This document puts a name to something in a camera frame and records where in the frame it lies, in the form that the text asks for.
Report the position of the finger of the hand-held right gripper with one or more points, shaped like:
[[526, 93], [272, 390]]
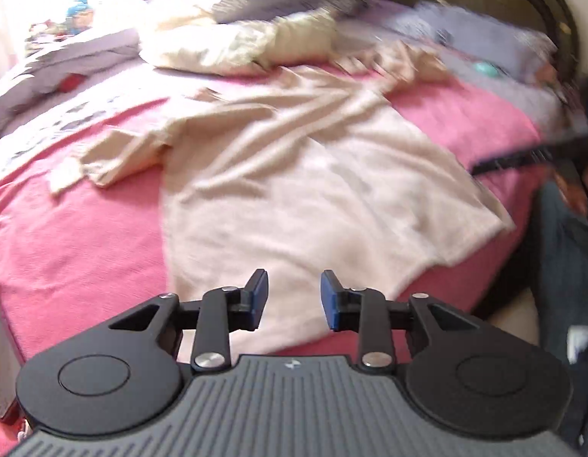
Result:
[[508, 159]]

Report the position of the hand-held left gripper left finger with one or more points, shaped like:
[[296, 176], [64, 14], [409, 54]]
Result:
[[258, 296]]

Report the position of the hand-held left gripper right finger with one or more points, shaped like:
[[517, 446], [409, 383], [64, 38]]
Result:
[[329, 301]]

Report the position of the beige shirt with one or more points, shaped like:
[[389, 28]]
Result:
[[294, 190]]

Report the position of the small teal object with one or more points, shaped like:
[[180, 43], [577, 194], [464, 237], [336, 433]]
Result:
[[487, 69]]

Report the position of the person's leg in jeans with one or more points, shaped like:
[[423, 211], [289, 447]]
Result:
[[565, 266]]

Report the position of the beige pants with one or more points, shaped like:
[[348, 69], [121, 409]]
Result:
[[398, 64]]

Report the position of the pink bedspread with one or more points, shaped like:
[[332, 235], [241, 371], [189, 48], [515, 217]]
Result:
[[75, 252]]

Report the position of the cream pillow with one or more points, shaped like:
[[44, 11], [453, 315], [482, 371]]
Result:
[[236, 45]]

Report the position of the white printed sheet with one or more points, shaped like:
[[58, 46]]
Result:
[[60, 123]]

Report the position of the smartphone in red case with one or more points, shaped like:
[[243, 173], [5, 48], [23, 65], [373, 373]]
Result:
[[1, 357]]

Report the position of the grey blanket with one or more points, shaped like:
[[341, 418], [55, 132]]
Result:
[[60, 71]]

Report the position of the colourful toys on windowsill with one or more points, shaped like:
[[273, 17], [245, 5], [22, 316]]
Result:
[[65, 16]]

